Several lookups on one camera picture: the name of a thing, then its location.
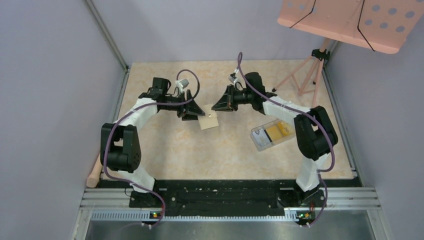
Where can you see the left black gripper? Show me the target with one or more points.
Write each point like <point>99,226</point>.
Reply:
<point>193,110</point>

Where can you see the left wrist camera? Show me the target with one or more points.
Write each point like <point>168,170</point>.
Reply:
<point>182,83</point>

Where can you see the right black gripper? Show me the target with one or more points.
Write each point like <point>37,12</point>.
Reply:
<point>227,103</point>

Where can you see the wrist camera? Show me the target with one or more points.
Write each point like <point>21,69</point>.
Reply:
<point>182,83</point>
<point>233,78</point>

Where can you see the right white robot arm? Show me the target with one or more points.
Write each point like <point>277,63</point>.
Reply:
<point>314,132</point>

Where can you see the yellow credit card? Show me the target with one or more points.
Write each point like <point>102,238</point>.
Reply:
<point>279,132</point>

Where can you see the grey credit card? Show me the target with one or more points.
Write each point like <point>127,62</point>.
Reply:
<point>260,137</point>

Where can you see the pink music stand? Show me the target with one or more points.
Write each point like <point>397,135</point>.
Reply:
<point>378,25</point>

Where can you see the wooden mallet handle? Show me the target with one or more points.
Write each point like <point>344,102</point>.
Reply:
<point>94,176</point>

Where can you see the clear plastic card box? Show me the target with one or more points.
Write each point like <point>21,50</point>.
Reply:
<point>264,126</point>

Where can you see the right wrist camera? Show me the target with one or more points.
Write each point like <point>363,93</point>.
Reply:
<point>233,78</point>

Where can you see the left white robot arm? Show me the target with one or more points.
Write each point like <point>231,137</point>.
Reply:
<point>120,151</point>

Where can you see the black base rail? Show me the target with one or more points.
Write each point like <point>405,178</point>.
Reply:
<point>227,198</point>

